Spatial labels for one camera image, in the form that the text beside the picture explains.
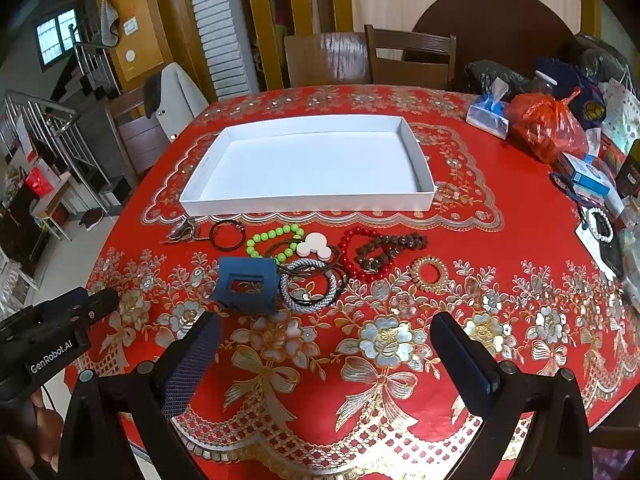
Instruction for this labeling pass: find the white jacket on chair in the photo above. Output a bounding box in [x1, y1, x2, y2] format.
[143, 62, 208, 142]

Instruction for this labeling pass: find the small window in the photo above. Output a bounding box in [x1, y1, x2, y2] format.
[32, 0, 86, 70]

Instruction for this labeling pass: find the red plastic bag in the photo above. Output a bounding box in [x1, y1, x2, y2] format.
[506, 87, 589, 165]

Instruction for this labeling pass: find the navy blue cloth bag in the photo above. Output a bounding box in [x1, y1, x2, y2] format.
[534, 56, 609, 131]

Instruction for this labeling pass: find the white flower hair tie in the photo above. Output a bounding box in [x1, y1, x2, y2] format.
[295, 232, 333, 262]

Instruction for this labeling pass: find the white patterned gift bag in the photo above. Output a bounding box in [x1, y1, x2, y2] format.
[601, 78, 639, 155]

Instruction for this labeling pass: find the white bead bracelet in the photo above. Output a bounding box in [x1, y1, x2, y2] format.
[584, 206, 615, 245]

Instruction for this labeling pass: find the red bag on shelf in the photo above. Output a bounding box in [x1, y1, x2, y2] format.
[25, 167, 54, 198]

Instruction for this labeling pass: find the round dark table top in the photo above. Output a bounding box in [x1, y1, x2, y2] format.
[413, 0, 574, 88]

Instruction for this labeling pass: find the left brown wooden chair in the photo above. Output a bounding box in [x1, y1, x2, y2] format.
[105, 87, 169, 188]

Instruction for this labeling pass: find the black plastic bag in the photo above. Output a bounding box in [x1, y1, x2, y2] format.
[464, 60, 532, 102]

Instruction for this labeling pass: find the metal stair railing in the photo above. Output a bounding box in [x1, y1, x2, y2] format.
[1, 39, 130, 214]

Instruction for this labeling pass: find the white shallow box tray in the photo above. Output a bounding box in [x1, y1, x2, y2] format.
[180, 114, 436, 217]

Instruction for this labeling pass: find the blue tissue pack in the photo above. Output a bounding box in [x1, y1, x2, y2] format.
[465, 77, 510, 140]

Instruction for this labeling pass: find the red bead bracelet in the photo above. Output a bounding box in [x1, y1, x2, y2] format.
[336, 225, 396, 284]

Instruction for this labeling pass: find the dark wooden slat chair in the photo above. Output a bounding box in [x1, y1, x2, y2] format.
[364, 24, 457, 90]

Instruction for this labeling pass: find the person's left hand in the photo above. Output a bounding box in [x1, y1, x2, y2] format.
[3, 389, 64, 474]

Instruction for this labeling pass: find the blue square hair claw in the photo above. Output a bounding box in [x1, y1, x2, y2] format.
[210, 257, 279, 315]

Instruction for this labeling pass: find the blue small box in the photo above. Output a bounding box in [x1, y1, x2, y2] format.
[558, 153, 611, 197]

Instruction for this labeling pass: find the brown glossy chair back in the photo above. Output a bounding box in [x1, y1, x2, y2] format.
[284, 32, 372, 87]

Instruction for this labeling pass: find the black thin hair tie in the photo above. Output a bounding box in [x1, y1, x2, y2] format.
[207, 219, 248, 253]

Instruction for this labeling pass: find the gold ring bangle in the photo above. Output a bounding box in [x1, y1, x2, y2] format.
[410, 256, 449, 295]

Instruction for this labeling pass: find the grey braided hair tie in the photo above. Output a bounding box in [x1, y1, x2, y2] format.
[278, 257, 342, 316]

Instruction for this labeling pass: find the dark brown bead bracelet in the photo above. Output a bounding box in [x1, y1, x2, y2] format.
[354, 232, 430, 274]

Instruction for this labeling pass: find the green bead bracelet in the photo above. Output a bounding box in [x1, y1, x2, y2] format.
[245, 223, 305, 265]

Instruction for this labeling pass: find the red floral tablecloth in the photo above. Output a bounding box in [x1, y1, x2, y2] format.
[65, 86, 639, 479]

